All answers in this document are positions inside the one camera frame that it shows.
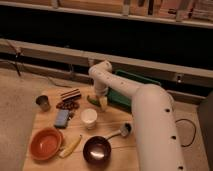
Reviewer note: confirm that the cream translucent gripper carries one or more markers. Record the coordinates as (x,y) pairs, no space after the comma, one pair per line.
(103,103)

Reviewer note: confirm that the green plastic tray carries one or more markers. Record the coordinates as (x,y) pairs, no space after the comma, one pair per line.
(120,100)

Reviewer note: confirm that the yellow banana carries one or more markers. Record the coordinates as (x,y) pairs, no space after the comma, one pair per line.
(70,147)

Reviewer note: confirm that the white plastic cup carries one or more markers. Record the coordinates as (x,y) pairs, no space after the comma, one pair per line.
(89,118)

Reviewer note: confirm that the small metal cup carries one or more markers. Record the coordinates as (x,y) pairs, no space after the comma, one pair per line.
(43,102)

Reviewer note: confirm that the orange bowl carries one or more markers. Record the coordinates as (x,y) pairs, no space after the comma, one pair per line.
(45,144)

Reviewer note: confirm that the blue sponge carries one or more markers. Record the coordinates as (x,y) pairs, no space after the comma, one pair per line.
(61,120)

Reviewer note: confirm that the brown striped block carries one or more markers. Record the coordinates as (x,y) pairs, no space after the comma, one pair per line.
(71,94)

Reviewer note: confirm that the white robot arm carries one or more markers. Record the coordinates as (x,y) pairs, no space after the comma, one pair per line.
(157,140)

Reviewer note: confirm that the dark maroon bowl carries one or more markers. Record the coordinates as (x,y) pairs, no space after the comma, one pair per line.
(97,150)

